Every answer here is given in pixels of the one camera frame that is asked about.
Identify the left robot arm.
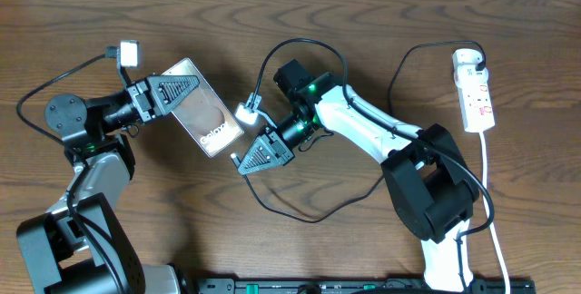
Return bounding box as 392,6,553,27
16,75,199,293

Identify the black mounting rail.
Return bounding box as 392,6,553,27
181,278,537,294

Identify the black charging cable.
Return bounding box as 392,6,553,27
230,40,487,224

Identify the white power strip cord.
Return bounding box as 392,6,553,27
478,131,512,294

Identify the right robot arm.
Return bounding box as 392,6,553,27
234,60,479,292

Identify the white charger plug adapter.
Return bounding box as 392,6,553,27
452,48,483,70

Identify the white power strip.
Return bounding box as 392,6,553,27
454,64,495,133

